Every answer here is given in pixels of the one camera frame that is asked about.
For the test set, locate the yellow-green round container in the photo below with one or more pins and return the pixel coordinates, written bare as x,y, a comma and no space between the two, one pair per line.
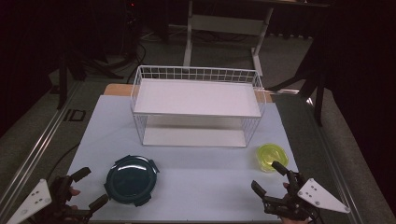
271,155

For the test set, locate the dark teal lidded round container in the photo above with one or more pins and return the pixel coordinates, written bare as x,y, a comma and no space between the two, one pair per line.
131,180

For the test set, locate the pale blue table mat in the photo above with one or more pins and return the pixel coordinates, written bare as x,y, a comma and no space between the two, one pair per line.
193,180

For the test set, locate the black metal stand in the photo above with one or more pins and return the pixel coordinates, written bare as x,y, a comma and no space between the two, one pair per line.
63,81
317,93

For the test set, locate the aluminium floor rail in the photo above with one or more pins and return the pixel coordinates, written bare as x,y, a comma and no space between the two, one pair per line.
37,146
330,161

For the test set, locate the person's left hand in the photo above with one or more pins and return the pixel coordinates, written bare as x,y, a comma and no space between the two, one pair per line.
74,191

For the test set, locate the person's right hand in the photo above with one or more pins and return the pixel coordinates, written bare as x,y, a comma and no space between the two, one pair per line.
294,221

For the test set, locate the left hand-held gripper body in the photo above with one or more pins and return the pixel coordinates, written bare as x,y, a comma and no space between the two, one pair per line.
34,199

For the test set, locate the white metal desk frame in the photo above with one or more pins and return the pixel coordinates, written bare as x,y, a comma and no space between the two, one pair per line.
224,25

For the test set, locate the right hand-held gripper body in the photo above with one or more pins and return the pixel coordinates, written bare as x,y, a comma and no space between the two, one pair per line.
317,194

